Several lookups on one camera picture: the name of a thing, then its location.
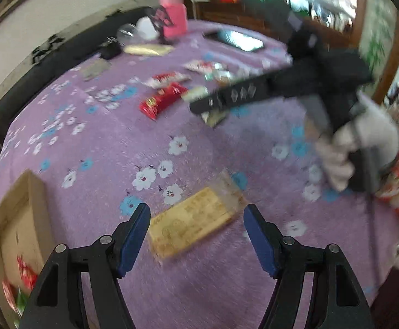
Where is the wooden cabinet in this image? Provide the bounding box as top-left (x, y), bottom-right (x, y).
top-left (175, 0), bottom-right (399, 97)

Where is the black phone stand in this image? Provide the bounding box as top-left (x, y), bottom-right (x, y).
top-left (151, 6), bottom-right (173, 44)

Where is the clear glass cup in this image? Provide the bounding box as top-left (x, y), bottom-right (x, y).
top-left (116, 23), bottom-right (139, 45)

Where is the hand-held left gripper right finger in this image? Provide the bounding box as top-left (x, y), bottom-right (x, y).
top-left (243, 203), bottom-right (375, 329)

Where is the flat white red snack packet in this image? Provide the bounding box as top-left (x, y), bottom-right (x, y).
top-left (182, 59), bottom-right (226, 73)

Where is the pink knitted sleeve bottle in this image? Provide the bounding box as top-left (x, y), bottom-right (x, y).
top-left (158, 0), bottom-right (188, 41)

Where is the black clip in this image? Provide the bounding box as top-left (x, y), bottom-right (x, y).
top-left (47, 33), bottom-right (65, 51)
top-left (31, 44), bottom-right (51, 65)

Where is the red figure snack packet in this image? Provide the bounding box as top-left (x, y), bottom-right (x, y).
top-left (138, 82), bottom-right (189, 121)
top-left (16, 255), bottom-right (38, 291)

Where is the black smartphone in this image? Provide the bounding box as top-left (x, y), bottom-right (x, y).
top-left (203, 29), bottom-right (266, 53)

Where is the puffy white red snack packet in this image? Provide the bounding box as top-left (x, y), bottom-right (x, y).
top-left (144, 72), bottom-right (190, 89)

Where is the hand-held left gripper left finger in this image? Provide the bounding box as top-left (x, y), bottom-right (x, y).
top-left (19, 203), bottom-right (151, 329)

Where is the yellow cake packet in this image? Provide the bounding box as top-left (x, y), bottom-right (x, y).
top-left (147, 171), bottom-right (245, 260)

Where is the cardboard box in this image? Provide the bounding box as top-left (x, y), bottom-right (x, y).
top-left (0, 169), bottom-right (55, 317)

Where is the cream long packet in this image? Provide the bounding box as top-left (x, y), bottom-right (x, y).
top-left (123, 43), bottom-right (175, 57)

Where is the white round lid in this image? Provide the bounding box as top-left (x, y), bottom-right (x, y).
top-left (136, 17), bottom-right (159, 41)

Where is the small black device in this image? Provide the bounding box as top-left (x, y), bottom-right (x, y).
top-left (100, 39), bottom-right (122, 59)

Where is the person's right hand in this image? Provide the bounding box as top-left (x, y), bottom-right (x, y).
top-left (313, 104), bottom-right (399, 192)

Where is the dark sofa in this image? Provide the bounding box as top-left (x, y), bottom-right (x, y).
top-left (0, 5), bottom-right (164, 138)

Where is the round pastry clear packet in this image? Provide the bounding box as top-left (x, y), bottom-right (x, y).
top-left (204, 70), bottom-right (235, 85)

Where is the olive green pouch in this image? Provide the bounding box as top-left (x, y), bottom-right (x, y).
top-left (81, 58), bottom-right (112, 80)

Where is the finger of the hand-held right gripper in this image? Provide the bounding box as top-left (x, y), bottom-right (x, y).
top-left (189, 71), bottom-right (276, 116)

